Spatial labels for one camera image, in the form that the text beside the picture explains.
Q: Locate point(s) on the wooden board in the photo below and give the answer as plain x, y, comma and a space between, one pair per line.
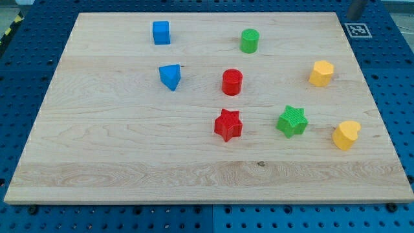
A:
109, 132

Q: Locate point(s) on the red star block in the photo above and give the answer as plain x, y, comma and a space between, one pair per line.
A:
228, 125

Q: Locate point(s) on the red cylinder block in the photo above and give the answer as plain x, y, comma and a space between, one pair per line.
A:
232, 82

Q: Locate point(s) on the blue triangle block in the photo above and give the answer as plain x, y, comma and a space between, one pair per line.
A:
170, 76

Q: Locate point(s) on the green cylinder block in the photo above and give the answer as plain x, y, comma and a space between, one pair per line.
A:
249, 40

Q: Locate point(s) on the green star block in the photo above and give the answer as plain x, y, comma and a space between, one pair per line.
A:
292, 121

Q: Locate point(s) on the blue cube block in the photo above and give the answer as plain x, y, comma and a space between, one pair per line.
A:
160, 30

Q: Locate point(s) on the yellow hexagon block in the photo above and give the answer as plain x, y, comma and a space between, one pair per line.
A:
322, 73

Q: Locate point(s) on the yellow heart block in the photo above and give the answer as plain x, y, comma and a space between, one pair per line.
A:
346, 134

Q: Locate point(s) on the white fiducial marker tag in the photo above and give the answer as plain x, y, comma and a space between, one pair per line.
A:
357, 30

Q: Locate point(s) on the yellow black hazard tape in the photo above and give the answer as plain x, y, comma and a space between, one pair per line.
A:
12, 29

